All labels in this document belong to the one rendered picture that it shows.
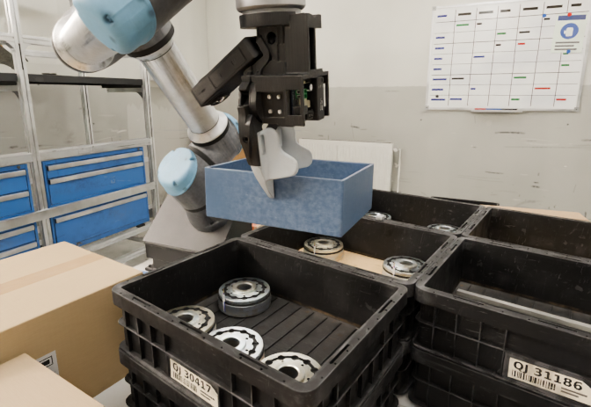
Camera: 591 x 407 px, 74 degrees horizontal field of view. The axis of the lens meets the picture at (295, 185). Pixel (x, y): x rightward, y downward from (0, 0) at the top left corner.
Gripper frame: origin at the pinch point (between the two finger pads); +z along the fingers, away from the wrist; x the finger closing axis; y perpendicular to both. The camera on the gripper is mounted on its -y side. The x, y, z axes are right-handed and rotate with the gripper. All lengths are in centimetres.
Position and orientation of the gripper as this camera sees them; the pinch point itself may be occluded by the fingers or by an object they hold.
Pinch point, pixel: (268, 185)
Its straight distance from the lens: 49.8
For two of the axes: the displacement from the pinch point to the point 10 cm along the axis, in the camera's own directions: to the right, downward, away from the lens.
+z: 0.5, 9.4, 3.3
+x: 4.5, -3.2, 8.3
